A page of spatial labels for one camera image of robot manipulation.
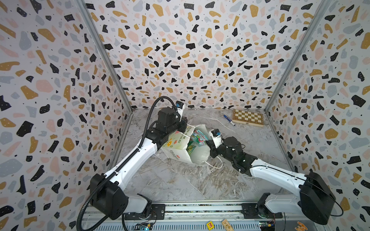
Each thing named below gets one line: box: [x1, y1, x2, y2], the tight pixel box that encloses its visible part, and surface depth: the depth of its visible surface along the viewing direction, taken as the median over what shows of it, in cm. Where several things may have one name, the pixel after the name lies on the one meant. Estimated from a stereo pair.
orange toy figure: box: [294, 221, 308, 231], surface depth 71 cm
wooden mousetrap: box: [221, 218, 235, 231], surface depth 71 cm
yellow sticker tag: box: [206, 221, 215, 231], surface depth 70 cm
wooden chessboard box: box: [231, 108, 265, 128], surface depth 115 cm
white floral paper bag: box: [161, 124, 211, 165], surface depth 81 cm
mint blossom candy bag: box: [189, 129, 209, 146], surface depth 81 cm
